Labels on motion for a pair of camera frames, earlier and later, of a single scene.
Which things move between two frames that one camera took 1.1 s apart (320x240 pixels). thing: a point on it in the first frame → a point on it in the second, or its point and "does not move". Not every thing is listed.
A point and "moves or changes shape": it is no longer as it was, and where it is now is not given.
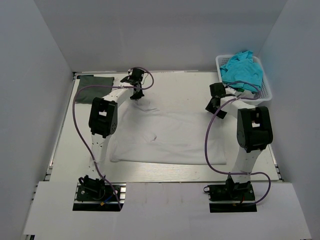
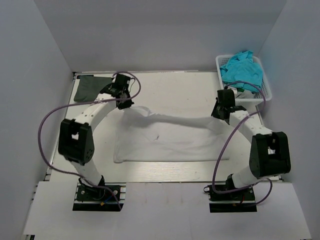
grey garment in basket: [246, 94] does not move
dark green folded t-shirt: [86, 94] does not move
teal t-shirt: [241, 67] does not move
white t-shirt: [147, 133] moves or changes shape
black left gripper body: [137, 95] → [127, 103]
